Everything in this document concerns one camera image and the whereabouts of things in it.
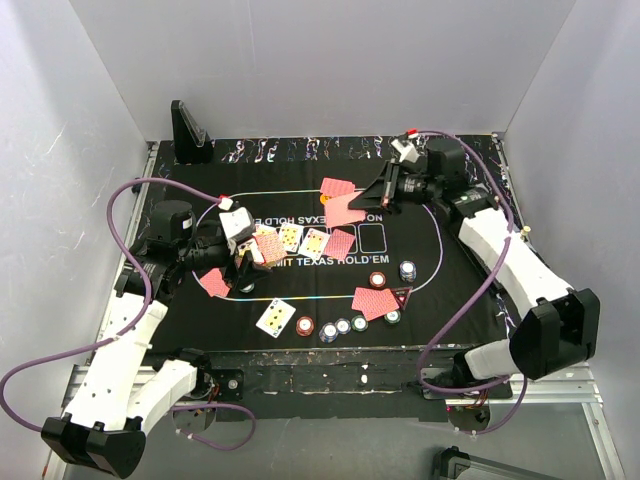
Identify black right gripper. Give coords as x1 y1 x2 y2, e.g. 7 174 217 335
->
348 159 441 216

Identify red back cards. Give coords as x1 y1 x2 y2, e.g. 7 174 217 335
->
199 268 230 298
351 287 399 321

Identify red playing card box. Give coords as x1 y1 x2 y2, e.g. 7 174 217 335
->
238 232 287 267

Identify face up card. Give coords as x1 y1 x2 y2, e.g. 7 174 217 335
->
253 224 278 239
298 228 330 260

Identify red back board card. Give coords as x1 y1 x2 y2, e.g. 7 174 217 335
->
324 192 366 228
324 229 355 261

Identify seven of diamonds card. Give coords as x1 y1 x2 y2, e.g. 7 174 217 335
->
279 222 304 253

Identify three of spades card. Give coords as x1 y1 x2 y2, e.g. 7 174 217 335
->
256 298 296 338

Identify red poker chip stack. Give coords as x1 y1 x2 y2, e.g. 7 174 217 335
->
296 316 315 337

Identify blue chips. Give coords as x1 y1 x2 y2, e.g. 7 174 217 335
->
399 261 417 283

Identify red chips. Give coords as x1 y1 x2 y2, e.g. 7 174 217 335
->
369 271 387 289

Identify blue poker chip stack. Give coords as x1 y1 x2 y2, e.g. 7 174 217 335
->
319 322 339 343

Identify red triangular acrylic marker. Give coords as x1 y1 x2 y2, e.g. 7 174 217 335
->
391 287 412 310

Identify blue chip aside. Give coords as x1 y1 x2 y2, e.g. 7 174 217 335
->
335 318 351 335

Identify green poker chip stack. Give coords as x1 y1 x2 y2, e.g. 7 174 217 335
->
351 315 368 332

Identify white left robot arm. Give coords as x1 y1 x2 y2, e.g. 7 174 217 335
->
41 198 269 479

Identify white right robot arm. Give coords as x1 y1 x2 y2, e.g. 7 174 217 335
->
348 131 601 398

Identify black poker table mat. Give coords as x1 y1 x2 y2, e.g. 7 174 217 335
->
152 136 519 354

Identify black card shoe stand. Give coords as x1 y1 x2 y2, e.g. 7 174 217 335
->
171 100 214 165

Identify black case bottom corner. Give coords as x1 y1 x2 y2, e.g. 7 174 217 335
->
430 446 553 480

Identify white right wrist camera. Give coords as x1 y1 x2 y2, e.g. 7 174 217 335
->
391 137 420 164

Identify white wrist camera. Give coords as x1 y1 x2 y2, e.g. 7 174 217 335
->
219 207 256 253
391 137 420 164

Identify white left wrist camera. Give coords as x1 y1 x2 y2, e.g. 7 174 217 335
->
219 207 256 253

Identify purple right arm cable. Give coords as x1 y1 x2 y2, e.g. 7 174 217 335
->
407 128 529 434

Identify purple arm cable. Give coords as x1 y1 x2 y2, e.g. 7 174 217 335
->
0 177 257 451
407 128 529 434

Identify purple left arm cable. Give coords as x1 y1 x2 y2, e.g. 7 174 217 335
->
0 177 257 451

